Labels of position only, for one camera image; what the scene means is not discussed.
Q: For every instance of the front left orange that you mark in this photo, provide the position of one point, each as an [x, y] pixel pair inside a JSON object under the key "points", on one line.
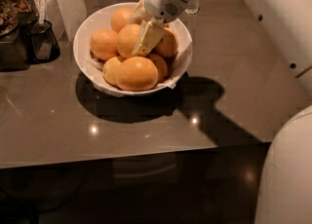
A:
{"points": [[109, 70]]}

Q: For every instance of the clear plastic water bottle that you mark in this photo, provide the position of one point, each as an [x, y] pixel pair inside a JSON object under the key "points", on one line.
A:
{"points": [[192, 7]]}

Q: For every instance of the white utensil in container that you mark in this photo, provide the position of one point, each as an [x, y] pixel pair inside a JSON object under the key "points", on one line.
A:
{"points": [[41, 11]]}

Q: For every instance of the front large orange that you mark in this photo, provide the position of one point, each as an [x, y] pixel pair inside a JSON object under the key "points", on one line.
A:
{"points": [[136, 74]]}

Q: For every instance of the back left orange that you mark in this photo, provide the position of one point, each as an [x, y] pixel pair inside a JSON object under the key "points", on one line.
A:
{"points": [[119, 18]]}

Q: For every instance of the front right orange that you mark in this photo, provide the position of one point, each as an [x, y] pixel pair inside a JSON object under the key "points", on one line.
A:
{"points": [[161, 66]]}

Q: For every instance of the white ceramic bowl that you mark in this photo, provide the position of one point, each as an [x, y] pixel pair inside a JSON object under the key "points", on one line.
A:
{"points": [[83, 39]]}

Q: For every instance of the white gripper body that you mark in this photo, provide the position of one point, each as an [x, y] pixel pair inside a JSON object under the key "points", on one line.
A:
{"points": [[161, 2]]}

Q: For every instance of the black mesh container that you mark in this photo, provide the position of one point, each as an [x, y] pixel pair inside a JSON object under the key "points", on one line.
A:
{"points": [[40, 41]]}

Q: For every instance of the centre orange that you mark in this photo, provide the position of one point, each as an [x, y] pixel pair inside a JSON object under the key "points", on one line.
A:
{"points": [[127, 39]]}

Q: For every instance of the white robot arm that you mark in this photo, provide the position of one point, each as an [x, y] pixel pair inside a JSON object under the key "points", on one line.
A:
{"points": [[285, 190]]}

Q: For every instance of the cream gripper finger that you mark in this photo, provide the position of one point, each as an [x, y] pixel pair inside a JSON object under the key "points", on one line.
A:
{"points": [[139, 14], [150, 34]]}

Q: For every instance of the dark tray of food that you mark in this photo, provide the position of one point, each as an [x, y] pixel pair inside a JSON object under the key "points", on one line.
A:
{"points": [[13, 50]]}

